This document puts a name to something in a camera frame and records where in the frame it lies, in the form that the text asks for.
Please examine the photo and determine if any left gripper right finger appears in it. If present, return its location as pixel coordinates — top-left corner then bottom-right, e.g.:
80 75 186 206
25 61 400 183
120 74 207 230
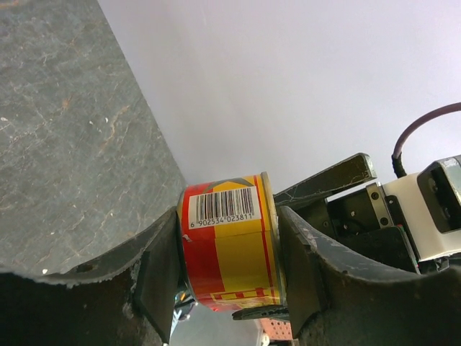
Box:
279 207 460 345

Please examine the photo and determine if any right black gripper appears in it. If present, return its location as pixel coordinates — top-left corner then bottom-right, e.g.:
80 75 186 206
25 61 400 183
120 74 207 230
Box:
274 153 420 272

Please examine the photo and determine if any oval gold tin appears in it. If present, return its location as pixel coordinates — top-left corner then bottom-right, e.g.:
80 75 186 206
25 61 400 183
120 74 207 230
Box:
177 172 286 312

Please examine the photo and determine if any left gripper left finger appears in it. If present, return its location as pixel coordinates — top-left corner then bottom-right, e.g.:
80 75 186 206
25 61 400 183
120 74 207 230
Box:
1 208 180 345

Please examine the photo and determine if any round dark can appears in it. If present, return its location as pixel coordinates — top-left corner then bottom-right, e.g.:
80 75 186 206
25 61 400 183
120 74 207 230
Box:
171 284 198 334

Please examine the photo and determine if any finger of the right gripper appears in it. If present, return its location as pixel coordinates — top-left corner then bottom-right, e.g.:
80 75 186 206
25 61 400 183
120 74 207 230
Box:
232 305 290 321

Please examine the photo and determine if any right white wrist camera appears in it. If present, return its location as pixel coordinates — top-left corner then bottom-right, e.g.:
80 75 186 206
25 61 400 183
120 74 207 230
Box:
383 156 460 262

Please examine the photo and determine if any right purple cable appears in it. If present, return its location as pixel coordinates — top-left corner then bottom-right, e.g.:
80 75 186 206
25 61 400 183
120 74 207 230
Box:
391 102 461 178

